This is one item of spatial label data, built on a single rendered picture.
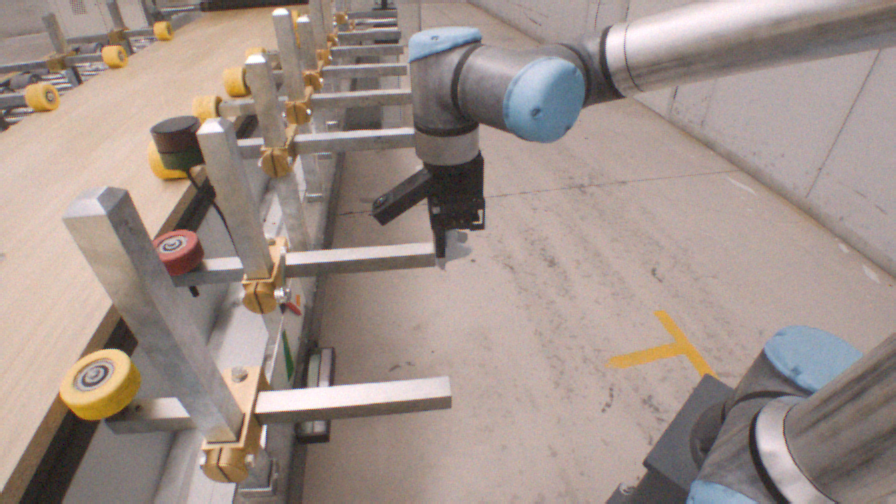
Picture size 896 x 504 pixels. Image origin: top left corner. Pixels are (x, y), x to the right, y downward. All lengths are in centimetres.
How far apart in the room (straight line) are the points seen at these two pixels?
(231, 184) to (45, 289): 35
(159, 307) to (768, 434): 60
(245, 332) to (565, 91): 78
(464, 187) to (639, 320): 139
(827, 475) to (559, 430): 108
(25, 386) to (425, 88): 59
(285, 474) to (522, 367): 112
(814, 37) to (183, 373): 65
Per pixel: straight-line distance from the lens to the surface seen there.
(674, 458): 86
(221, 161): 61
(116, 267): 40
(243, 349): 97
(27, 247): 97
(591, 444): 154
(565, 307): 189
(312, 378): 77
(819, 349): 75
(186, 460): 87
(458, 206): 64
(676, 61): 54
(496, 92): 49
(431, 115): 57
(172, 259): 76
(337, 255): 73
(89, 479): 73
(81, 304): 76
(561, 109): 50
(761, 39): 52
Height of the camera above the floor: 130
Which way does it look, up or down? 38 degrees down
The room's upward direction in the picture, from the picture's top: straight up
